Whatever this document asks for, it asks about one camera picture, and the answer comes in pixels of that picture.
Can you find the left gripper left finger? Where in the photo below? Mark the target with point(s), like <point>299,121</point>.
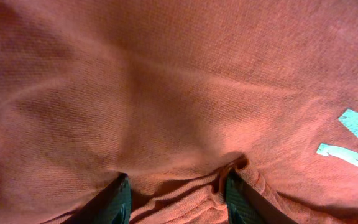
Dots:
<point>111,206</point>

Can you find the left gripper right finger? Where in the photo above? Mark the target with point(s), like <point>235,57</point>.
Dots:
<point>246,206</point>

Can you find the orange t-shirt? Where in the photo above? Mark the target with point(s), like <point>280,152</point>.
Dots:
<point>175,94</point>

